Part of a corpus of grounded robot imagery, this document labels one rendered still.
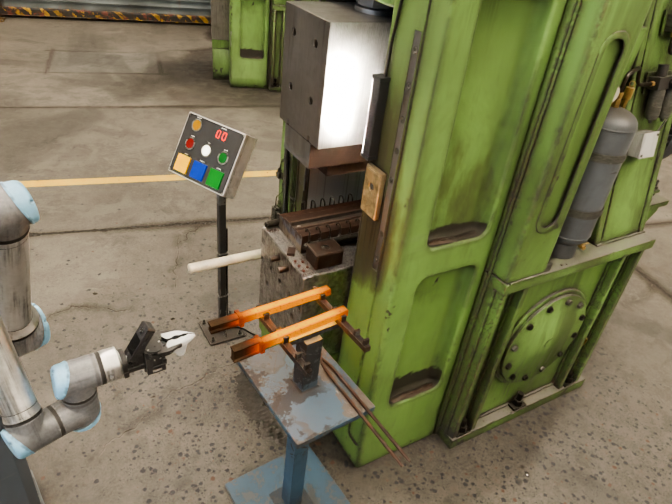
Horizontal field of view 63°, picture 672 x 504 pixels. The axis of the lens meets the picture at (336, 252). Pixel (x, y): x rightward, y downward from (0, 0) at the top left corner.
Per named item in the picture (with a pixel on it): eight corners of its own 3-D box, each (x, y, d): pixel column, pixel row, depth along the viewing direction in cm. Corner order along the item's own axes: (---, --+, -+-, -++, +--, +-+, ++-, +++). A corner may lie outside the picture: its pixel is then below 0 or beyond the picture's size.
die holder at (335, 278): (295, 366, 221) (303, 278, 196) (258, 309, 247) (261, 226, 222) (406, 329, 247) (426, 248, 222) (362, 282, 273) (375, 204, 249)
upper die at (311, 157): (308, 169, 189) (310, 143, 184) (283, 146, 203) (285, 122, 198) (405, 155, 209) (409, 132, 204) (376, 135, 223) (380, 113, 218)
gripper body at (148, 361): (160, 352, 161) (118, 365, 155) (158, 330, 156) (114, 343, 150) (169, 369, 156) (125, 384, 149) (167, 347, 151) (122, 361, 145)
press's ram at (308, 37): (329, 160, 175) (344, 29, 153) (279, 117, 201) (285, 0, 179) (432, 146, 194) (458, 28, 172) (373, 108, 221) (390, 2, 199)
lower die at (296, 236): (300, 253, 209) (302, 234, 204) (278, 227, 223) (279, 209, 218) (390, 233, 229) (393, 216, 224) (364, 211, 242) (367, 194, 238)
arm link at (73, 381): (51, 385, 147) (44, 358, 141) (100, 369, 153) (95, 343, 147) (58, 410, 140) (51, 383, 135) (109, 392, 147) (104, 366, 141)
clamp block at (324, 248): (315, 271, 201) (316, 256, 197) (304, 258, 207) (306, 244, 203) (343, 264, 206) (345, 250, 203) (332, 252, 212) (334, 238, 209)
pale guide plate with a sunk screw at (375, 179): (373, 221, 182) (381, 175, 172) (359, 208, 188) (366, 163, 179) (379, 220, 183) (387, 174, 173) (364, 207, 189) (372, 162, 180)
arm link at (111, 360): (95, 344, 147) (105, 368, 141) (114, 339, 150) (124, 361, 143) (100, 368, 152) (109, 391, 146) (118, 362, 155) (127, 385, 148)
